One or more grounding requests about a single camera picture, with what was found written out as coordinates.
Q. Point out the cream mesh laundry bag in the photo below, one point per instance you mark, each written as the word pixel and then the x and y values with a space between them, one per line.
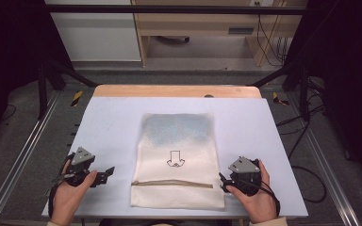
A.
pixel 176 150

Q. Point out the aluminium floor rail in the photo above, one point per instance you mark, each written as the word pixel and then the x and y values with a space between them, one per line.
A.
pixel 22 157
pixel 326 163

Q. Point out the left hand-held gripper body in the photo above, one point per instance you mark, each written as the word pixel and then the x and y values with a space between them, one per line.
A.
pixel 82 166

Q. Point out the wooden desk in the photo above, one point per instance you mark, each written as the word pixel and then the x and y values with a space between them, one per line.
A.
pixel 201 25

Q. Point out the white cabinet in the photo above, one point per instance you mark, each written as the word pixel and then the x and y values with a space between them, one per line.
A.
pixel 97 34

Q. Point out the yellow clamp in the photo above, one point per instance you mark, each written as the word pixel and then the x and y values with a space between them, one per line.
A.
pixel 276 99
pixel 77 98

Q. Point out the person's left hand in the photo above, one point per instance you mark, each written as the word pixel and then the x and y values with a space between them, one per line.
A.
pixel 69 197

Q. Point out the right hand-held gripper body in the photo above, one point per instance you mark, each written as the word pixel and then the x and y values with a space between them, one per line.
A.
pixel 245 175

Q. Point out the yellow clamp right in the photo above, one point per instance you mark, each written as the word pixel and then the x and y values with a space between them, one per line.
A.
pixel 276 99

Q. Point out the wooden table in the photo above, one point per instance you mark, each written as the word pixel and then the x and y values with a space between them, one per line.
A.
pixel 169 91

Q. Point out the black curtain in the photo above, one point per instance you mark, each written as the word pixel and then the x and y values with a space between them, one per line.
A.
pixel 9 47
pixel 348 78

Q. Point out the black horizontal frame bar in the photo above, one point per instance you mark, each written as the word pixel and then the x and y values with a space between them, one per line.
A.
pixel 169 9

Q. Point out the grey desk label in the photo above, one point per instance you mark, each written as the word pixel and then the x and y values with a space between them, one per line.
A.
pixel 240 30

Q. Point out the person's right hand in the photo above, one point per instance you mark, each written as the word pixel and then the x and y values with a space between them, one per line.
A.
pixel 257 201

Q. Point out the black frame strut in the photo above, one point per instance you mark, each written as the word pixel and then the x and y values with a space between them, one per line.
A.
pixel 42 91
pixel 304 94

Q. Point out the yellow clamp left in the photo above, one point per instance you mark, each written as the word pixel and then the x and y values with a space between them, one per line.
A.
pixel 77 98

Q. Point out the white table board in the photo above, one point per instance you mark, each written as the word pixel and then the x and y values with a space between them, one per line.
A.
pixel 113 125

